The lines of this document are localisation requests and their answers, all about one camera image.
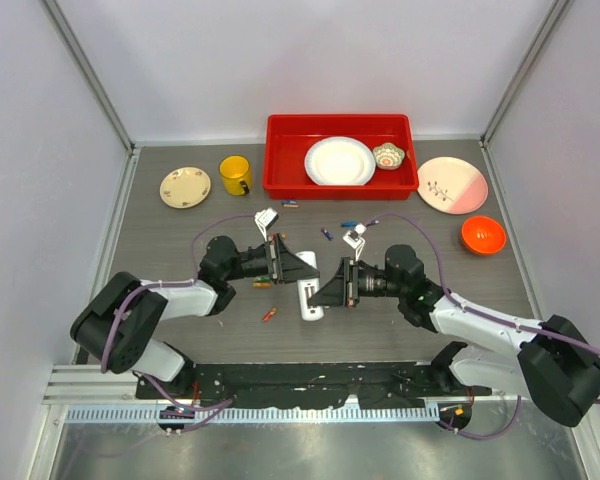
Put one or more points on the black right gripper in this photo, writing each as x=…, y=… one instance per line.
x=343, y=288

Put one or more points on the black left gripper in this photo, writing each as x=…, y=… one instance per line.
x=287, y=266

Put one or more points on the white remote control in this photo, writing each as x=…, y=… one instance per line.
x=307, y=288

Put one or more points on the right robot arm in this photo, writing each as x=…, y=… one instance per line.
x=548, y=362

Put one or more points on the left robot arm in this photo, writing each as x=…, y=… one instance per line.
x=117, y=327

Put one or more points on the red orange battery near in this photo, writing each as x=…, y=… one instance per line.
x=269, y=314

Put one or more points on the purple blue battery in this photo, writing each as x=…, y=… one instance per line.
x=327, y=234

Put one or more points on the yellow mug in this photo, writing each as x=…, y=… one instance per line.
x=236, y=175

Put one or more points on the white paper plate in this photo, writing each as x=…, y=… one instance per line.
x=339, y=161

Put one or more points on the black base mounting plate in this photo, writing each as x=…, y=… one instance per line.
x=316, y=386

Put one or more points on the red plastic bin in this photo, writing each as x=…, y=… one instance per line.
x=290, y=136

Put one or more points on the cream floral plate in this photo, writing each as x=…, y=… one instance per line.
x=185, y=187

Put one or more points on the patterned small bowl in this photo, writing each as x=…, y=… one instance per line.
x=388, y=156

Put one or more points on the pink white plate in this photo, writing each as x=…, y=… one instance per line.
x=452, y=185

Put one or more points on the orange plastic bowl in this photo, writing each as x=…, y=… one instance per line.
x=483, y=235

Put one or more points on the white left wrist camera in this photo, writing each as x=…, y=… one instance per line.
x=264, y=220

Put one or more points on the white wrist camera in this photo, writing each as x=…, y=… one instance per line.
x=354, y=238
x=264, y=220

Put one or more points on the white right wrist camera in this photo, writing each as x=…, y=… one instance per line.
x=354, y=238

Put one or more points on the white slotted cable duct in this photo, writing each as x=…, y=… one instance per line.
x=164, y=414

